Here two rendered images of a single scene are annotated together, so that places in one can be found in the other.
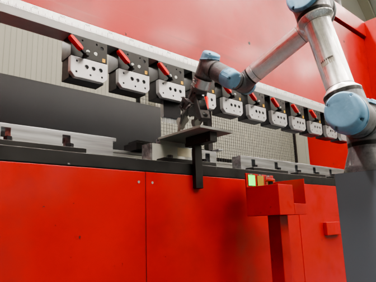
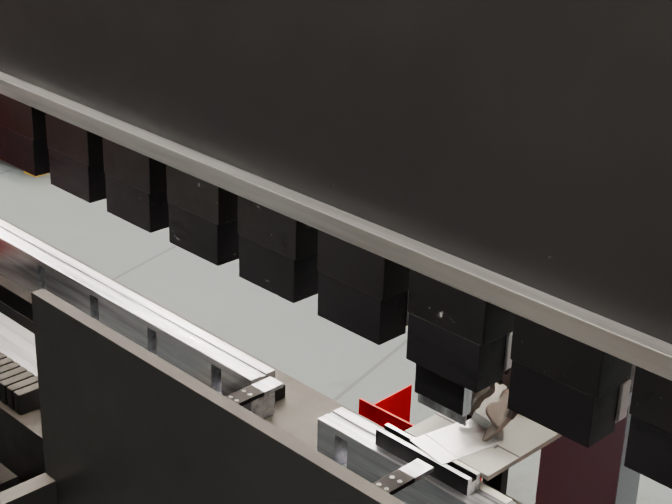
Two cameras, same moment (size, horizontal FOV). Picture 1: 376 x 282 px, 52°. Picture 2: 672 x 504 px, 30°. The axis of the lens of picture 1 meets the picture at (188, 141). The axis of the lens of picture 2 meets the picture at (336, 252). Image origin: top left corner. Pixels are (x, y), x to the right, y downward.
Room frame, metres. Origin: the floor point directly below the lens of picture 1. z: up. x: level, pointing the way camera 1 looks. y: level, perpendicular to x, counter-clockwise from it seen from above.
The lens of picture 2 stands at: (1.93, 1.77, 2.12)
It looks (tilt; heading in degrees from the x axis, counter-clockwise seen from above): 24 degrees down; 267
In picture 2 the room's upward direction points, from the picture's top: 2 degrees clockwise
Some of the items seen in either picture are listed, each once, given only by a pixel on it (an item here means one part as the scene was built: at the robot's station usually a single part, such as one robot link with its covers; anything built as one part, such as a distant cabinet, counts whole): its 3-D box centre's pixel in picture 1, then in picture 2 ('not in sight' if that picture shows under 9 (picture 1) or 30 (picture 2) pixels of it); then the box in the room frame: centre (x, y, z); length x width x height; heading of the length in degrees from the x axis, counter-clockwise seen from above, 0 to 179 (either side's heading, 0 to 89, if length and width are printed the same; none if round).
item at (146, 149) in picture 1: (181, 159); (410, 482); (1.70, 0.03, 0.92); 0.39 x 0.06 x 0.10; 132
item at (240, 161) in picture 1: (322, 174); (20, 257); (2.51, -0.87, 0.92); 1.68 x 0.06 x 0.10; 132
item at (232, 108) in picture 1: (226, 100); (284, 239); (1.91, -0.21, 1.26); 0.15 x 0.09 x 0.17; 132
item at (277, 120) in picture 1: (272, 113); (144, 177); (2.18, -0.51, 1.26); 0.15 x 0.09 x 0.17; 132
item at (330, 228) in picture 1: (332, 228); not in sight; (2.23, -0.80, 0.59); 0.15 x 0.02 x 0.07; 132
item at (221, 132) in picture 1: (194, 135); (496, 426); (1.55, -0.03, 1.00); 0.26 x 0.18 x 0.01; 42
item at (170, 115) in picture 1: (170, 113); (443, 387); (1.66, 0.07, 1.13); 0.10 x 0.02 x 0.10; 132
